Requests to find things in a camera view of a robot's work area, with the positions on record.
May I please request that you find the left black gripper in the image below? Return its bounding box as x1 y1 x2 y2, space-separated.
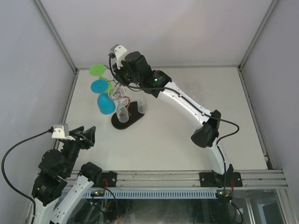
62 125 96 175

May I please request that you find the clear champagne flute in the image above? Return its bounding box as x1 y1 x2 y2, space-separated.
108 86 129 123

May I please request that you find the green plastic wine glass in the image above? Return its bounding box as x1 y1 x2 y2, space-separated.
89 64 111 87

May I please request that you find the copper wire wine glass rack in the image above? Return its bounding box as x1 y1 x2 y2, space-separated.
102 66 148 130

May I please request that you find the blue plastic wine glass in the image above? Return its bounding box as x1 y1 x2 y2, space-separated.
91 79 116 115

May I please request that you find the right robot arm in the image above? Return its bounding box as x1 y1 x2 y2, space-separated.
109 49 233 186

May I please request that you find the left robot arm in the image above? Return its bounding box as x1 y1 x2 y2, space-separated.
30 124 102 224

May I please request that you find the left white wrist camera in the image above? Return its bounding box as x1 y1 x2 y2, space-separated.
52 123 75 140

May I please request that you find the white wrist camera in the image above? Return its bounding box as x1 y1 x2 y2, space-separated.
110 44 128 70
52 123 75 140

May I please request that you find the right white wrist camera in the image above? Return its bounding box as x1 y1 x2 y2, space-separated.
110 44 128 70

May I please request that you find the left black camera cable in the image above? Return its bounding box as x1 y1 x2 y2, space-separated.
1 127 54 217

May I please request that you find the black camera cable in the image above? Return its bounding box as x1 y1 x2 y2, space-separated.
107 55 240 187
1 127 54 217

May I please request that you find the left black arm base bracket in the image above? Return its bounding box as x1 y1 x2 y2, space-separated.
100 171 117 188

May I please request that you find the grey slotted cable duct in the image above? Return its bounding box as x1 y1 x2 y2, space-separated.
60 188 225 200

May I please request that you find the right black camera cable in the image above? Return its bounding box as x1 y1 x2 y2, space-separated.
107 55 240 187

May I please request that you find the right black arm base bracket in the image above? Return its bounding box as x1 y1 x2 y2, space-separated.
199 172 243 188

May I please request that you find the aluminium front rail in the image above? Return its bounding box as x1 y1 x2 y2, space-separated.
58 169 290 189

